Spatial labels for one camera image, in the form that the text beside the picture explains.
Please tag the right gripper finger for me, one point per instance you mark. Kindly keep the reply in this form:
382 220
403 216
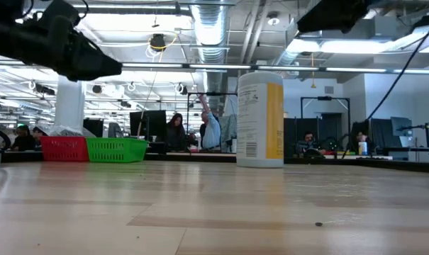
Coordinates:
334 14

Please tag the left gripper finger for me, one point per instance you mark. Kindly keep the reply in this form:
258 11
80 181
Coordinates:
90 65

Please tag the black round packet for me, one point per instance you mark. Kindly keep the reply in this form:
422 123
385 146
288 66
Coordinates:
68 131

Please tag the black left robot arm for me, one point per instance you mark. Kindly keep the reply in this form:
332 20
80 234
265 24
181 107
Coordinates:
1 35

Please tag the white building column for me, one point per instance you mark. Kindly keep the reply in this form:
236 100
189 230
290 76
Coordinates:
69 106

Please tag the black computer monitor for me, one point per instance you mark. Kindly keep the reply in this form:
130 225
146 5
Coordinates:
93 127
148 122

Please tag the black ceiling-hung device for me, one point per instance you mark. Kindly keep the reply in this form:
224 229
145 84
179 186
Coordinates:
158 42

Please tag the person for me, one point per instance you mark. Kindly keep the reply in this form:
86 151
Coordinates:
308 143
22 140
361 138
38 134
211 132
177 134

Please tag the red plastic basket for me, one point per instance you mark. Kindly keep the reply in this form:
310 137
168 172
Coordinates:
64 148

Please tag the green plastic basket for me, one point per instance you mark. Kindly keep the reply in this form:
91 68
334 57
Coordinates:
116 150

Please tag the black partition panel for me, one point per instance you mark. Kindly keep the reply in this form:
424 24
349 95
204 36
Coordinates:
292 138
380 134

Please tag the white wipes canister yellow label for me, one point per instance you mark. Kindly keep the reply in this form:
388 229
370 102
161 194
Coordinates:
256 120

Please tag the grey monitor back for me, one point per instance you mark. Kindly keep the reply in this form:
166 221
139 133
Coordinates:
401 129

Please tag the white and blue cup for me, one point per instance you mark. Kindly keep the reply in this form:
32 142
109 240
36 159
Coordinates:
363 148

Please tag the black articulated stand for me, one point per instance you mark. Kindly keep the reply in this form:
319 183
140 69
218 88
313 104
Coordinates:
428 136

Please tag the small dark crumb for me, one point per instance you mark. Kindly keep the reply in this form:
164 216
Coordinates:
318 224

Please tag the black metal rig frame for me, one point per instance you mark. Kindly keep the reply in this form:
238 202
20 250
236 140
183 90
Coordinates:
214 93
324 98

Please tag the silver ventilation duct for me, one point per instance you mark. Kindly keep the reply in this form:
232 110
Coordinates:
210 32

